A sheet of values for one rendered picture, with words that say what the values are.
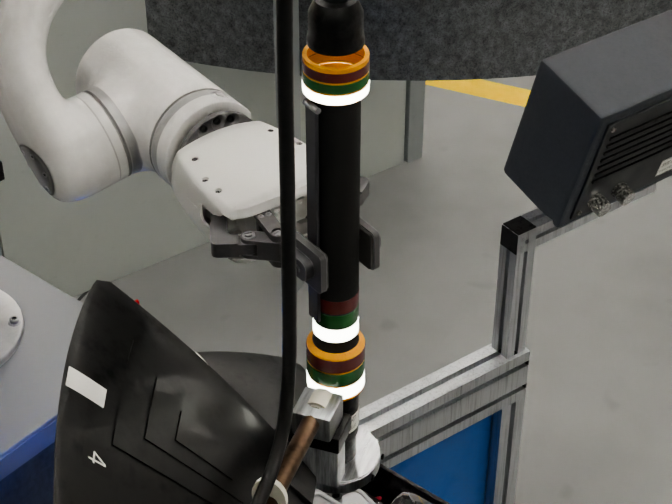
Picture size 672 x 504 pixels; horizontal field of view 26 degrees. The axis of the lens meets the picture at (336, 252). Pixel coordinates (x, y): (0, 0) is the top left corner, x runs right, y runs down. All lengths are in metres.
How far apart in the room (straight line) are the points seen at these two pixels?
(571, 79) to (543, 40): 1.36
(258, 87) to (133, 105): 2.22
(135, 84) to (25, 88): 0.09
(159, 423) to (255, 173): 0.19
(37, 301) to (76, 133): 0.70
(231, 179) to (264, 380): 0.35
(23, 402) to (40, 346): 0.10
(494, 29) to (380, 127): 0.74
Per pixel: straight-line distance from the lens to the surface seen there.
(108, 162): 1.14
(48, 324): 1.78
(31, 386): 1.70
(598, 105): 1.67
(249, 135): 1.10
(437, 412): 1.83
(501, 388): 1.89
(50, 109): 1.13
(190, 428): 1.03
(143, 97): 1.14
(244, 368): 1.37
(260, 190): 1.04
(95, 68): 1.20
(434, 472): 1.93
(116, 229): 3.33
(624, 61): 1.74
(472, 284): 3.38
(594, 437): 3.03
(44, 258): 3.28
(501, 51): 3.04
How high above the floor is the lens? 2.09
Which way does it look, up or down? 37 degrees down
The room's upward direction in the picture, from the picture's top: straight up
